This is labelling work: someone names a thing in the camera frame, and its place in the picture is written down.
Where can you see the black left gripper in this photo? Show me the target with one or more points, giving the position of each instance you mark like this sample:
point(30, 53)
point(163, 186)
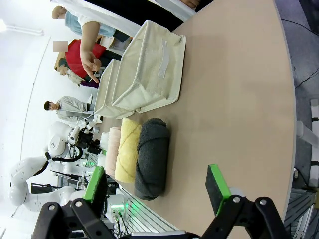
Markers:
point(84, 142)

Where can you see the person's right forearm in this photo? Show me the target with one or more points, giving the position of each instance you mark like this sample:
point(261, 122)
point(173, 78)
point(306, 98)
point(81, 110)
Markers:
point(89, 35)

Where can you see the dark grey towel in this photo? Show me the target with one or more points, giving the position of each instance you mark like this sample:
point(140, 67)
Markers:
point(152, 156)

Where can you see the aluminium frame rail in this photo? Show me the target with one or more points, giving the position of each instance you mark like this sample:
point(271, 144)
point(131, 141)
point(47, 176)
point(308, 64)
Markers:
point(147, 219)

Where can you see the person's right hand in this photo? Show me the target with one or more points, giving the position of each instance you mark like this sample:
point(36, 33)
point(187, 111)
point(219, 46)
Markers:
point(87, 61)

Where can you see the bystander in teal shirt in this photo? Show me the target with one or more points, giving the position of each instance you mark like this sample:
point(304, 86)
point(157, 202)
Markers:
point(74, 25)

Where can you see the pink rolled towel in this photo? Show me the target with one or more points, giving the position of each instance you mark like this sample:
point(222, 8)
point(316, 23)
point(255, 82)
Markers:
point(111, 152)

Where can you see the cream fabric basket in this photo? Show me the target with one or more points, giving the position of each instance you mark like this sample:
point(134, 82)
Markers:
point(152, 64)
point(107, 94)

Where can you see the yellow towel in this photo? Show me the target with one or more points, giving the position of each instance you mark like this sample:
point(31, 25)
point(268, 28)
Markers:
point(127, 154)

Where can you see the person in white coat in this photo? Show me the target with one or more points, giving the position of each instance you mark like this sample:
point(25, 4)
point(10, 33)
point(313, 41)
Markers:
point(139, 10)

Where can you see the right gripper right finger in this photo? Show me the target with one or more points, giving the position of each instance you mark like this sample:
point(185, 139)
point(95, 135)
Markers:
point(214, 189)

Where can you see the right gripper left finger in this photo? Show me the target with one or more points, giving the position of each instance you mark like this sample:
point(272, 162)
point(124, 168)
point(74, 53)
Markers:
point(98, 189)

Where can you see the bystander in red top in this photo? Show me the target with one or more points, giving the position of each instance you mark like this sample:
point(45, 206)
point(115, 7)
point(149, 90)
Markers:
point(77, 57)

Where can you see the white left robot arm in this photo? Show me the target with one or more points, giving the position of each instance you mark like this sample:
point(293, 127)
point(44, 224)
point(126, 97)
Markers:
point(57, 144)

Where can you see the person's left hand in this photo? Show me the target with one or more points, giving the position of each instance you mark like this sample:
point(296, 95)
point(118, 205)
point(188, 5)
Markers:
point(190, 3)

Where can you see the bystander in grey jacket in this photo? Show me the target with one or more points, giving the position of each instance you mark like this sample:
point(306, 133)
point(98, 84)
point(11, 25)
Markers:
point(69, 107)

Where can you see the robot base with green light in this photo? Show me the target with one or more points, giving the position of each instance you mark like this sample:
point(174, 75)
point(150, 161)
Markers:
point(117, 204)

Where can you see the white table leg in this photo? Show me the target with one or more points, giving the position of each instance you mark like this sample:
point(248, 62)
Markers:
point(307, 134)

